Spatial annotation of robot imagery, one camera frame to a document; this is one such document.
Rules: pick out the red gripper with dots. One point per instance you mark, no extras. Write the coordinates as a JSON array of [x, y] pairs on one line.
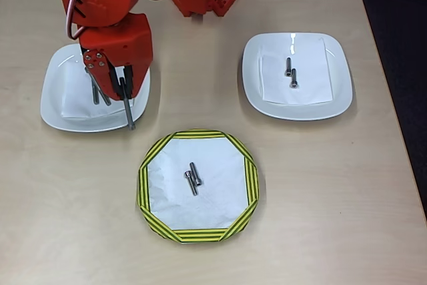
[[125, 43]]

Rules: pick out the short steel socket screw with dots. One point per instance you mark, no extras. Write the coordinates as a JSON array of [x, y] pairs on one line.
[[287, 66], [294, 79], [191, 185], [196, 175]]

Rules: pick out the white square porcelain plate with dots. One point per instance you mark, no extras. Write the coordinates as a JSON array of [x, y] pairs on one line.
[[340, 74], [53, 104]]

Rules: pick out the yellow green striped plate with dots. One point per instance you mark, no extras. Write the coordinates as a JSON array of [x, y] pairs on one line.
[[200, 235]]

